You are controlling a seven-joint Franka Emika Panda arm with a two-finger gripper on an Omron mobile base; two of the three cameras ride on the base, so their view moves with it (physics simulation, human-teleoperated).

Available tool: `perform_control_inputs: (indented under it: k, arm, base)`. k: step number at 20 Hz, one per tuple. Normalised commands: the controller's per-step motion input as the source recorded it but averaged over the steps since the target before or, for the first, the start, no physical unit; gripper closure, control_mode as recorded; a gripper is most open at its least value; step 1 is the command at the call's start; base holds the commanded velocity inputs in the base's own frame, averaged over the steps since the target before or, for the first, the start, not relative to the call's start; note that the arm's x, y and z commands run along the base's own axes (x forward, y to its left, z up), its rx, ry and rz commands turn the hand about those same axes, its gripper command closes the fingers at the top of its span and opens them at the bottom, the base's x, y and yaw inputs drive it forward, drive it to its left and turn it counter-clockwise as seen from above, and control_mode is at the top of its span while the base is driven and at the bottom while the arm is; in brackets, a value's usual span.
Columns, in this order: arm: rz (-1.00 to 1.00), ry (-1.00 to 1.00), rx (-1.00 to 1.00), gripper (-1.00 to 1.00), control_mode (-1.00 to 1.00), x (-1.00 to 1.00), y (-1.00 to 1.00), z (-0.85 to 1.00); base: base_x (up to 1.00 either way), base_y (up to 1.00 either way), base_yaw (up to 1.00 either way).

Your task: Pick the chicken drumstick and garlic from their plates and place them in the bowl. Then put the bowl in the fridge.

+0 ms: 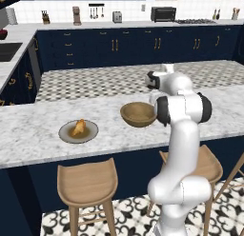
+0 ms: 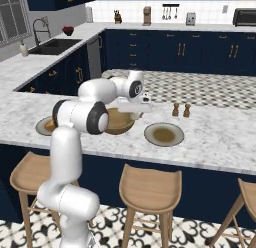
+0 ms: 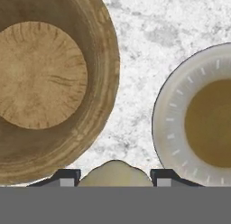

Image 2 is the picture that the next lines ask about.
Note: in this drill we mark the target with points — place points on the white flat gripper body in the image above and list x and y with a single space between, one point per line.
131 105

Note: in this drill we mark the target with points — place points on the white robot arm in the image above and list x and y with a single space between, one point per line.
66 158

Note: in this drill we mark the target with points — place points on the brown wooden bowl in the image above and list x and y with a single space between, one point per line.
119 122

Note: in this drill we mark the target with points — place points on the brown chicken drumstick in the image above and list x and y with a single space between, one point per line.
50 125

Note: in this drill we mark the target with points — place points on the grey plate with drumstick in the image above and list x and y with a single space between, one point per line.
41 127

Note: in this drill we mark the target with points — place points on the red bowl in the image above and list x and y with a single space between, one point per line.
68 30

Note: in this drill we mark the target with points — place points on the grey plate with brown centre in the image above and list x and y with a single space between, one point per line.
164 134

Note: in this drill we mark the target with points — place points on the brown wooden shaker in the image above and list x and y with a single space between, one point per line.
187 111
175 110

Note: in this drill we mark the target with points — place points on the steel dishwasher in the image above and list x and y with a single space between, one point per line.
94 57

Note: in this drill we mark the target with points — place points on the navy cupboards below sink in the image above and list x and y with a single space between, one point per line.
63 73

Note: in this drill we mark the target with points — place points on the navy lower cupboard run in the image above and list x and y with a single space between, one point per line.
186 53

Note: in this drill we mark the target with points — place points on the wooden bar stool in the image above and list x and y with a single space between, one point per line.
150 188
26 178
248 198

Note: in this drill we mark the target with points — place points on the brown knife block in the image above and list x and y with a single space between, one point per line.
117 17

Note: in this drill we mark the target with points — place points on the brown coffee machine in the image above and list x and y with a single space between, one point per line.
147 16

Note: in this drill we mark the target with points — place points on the black sink basin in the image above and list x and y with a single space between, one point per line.
55 46

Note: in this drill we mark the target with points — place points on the white paper towel roll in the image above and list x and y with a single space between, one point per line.
89 14

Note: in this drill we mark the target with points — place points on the silver toaster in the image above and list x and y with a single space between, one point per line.
190 19

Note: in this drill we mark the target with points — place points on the navy island front panel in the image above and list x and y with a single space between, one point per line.
200 192

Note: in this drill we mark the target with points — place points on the white soap dispenser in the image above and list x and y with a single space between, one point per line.
23 49

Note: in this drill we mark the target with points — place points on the dark spring tap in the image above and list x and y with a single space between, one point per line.
37 28

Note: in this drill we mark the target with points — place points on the rail with hanging tools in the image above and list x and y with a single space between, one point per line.
170 11

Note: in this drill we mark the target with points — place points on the grey wall socket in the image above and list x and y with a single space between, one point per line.
225 9

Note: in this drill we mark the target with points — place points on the window with grey frame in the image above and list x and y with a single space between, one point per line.
11 17

